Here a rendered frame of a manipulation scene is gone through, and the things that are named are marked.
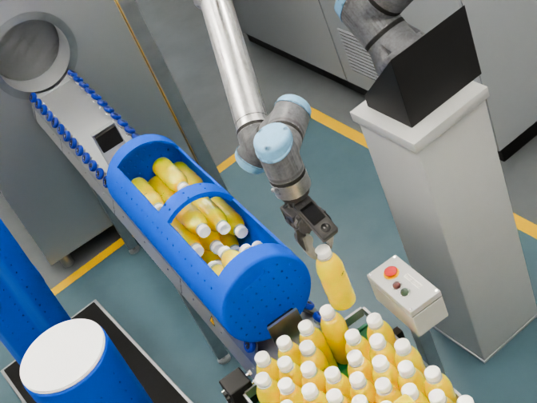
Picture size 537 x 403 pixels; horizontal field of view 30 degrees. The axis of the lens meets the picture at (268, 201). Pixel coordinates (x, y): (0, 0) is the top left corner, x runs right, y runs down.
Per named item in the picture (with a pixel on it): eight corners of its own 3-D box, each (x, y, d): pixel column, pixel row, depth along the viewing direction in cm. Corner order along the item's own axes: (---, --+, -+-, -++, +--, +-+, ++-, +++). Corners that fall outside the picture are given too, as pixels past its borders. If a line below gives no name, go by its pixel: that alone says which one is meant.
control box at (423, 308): (403, 278, 275) (395, 253, 269) (449, 315, 260) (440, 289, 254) (375, 299, 273) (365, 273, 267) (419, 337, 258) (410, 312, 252)
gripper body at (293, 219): (311, 207, 246) (296, 172, 239) (329, 223, 239) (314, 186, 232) (286, 225, 244) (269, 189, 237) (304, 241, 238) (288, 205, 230)
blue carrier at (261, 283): (196, 171, 351) (154, 117, 333) (328, 294, 285) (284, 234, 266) (135, 224, 348) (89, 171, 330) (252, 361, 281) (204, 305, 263)
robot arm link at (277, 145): (294, 117, 225) (284, 145, 218) (311, 157, 233) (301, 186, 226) (256, 121, 229) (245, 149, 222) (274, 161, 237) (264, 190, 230)
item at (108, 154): (129, 150, 385) (112, 120, 375) (133, 154, 382) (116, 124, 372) (107, 164, 383) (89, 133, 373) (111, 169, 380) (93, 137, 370)
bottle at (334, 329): (351, 369, 271) (331, 325, 260) (330, 361, 276) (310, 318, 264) (363, 349, 275) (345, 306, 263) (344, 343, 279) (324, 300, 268)
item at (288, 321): (306, 333, 283) (292, 304, 275) (311, 337, 281) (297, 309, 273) (278, 353, 281) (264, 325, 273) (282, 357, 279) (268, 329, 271)
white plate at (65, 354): (61, 309, 310) (62, 311, 311) (1, 377, 296) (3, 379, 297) (121, 330, 293) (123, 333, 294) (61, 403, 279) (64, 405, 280)
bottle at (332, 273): (326, 309, 257) (304, 261, 245) (338, 289, 261) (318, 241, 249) (349, 314, 253) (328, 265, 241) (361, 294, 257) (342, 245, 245)
